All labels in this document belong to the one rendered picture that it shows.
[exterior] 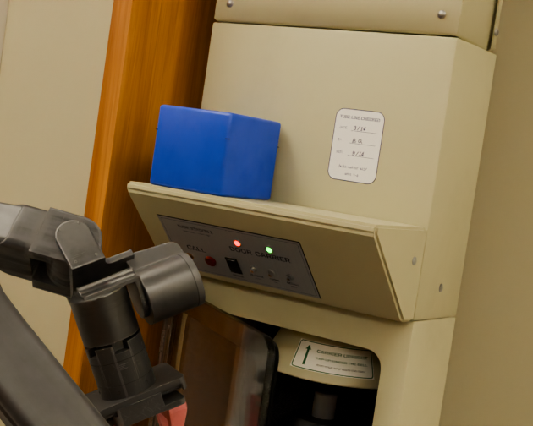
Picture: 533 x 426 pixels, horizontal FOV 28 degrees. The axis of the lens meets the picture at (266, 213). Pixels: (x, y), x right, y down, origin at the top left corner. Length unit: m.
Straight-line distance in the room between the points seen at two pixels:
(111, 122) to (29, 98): 0.87
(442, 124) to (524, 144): 0.44
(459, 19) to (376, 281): 0.29
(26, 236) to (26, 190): 1.03
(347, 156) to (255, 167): 0.10
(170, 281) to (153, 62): 0.34
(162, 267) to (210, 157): 0.15
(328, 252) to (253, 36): 0.31
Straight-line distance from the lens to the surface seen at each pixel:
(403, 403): 1.15
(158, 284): 1.05
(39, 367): 0.80
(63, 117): 2.04
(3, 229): 1.08
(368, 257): 1.05
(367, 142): 1.16
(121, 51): 1.26
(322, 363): 1.21
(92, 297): 1.03
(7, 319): 0.81
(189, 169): 1.15
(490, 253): 1.56
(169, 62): 1.32
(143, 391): 1.06
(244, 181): 1.16
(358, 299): 1.11
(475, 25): 1.18
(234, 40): 1.27
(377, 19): 1.18
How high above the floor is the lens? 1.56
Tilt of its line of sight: 3 degrees down
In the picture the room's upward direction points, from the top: 8 degrees clockwise
